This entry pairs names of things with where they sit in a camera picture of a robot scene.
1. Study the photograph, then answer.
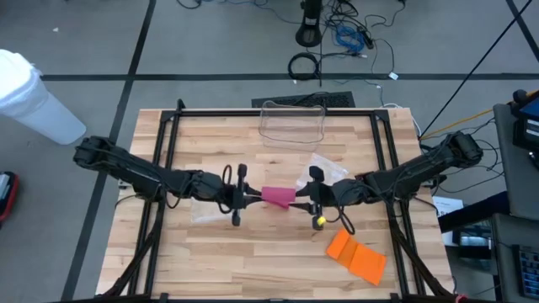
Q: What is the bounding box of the black and silver device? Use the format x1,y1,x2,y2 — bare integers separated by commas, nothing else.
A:
452,222,494,260

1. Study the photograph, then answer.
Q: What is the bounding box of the red and black case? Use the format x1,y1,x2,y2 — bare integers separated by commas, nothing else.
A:
0,170,20,224

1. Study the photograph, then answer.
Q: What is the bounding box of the orange bandage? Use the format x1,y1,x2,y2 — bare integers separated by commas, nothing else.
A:
326,229,387,286

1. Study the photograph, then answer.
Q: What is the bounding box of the blue coiled cable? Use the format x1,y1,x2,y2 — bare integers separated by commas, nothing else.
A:
334,24,366,55

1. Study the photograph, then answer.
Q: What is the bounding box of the black keyboard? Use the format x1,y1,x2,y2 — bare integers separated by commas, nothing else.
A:
251,91,357,109

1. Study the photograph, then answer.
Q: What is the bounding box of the black floor stand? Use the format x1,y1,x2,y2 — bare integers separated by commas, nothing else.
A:
294,0,324,48

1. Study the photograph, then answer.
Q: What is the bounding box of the black slanted pole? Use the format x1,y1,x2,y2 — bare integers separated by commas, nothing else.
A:
419,0,535,138

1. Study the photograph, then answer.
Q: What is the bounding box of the black device with blue screen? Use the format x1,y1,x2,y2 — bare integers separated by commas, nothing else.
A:
511,88,539,155

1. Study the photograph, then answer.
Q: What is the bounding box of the pink bandage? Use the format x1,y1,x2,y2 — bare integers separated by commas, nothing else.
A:
260,185,297,210

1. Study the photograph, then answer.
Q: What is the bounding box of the clear plastic container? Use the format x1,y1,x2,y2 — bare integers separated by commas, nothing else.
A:
258,99,328,152

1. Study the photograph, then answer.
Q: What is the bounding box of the white trash bin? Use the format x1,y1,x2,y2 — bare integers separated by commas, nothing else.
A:
0,49,88,146

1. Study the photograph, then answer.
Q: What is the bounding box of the black keypad device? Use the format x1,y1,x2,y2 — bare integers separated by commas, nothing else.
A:
514,243,539,300

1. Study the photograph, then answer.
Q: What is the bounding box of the black cable tangle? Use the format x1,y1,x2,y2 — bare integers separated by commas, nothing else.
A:
323,0,408,81

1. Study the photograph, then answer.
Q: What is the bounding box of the yellow floor cable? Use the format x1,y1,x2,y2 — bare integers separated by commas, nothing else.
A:
419,90,539,141

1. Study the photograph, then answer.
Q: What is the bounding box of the clear bag with white label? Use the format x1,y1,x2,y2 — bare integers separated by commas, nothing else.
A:
189,198,236,224

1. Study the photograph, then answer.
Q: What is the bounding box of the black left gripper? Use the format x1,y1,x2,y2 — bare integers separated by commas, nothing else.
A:
197,163,264,227

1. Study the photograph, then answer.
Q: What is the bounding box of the white paper sheet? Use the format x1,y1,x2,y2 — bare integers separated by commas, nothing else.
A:
432,195,466,247

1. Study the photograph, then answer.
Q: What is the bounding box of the dark blue panel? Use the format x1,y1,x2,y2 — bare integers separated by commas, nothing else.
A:
437,191,511,233

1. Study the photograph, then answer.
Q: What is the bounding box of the black coiled cable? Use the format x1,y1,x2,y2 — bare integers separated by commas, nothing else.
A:
287,51,322,82

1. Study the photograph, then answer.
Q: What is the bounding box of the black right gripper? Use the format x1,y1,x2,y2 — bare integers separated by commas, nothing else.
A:
290,166,370,231

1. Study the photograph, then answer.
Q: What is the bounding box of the grey cabinet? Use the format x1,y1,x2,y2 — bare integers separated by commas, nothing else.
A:
490,212,539,303
492,103,539,222

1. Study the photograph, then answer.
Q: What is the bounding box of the clear plastic bag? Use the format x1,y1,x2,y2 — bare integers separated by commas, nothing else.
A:
296,152,350,190

